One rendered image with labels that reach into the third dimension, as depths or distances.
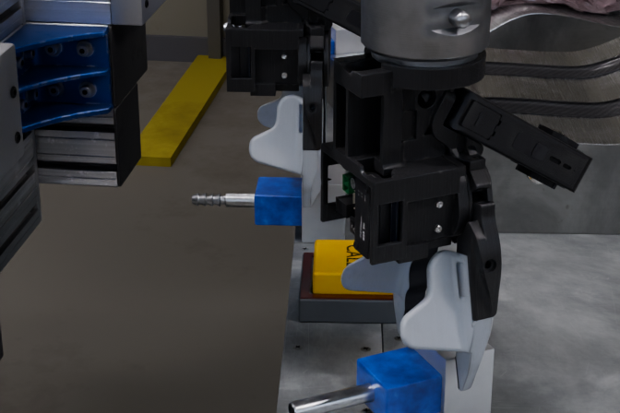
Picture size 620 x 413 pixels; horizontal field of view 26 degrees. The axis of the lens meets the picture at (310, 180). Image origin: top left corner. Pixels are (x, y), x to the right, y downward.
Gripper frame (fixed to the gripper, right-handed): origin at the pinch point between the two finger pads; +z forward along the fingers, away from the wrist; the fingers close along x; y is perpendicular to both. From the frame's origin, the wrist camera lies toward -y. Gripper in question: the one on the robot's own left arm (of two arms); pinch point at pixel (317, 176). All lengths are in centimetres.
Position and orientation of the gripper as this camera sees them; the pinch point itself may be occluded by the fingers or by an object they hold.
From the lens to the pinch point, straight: 113.3
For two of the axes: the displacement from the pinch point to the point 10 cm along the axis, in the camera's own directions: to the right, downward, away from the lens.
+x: -0.5, 3.8, -9.2
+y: -10.0, -0.2, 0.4
